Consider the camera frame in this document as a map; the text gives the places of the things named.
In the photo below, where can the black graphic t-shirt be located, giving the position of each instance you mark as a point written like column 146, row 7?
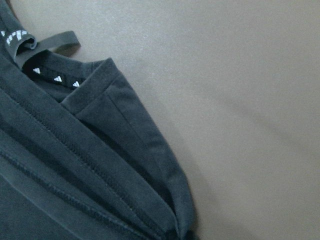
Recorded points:
column 80, row 157

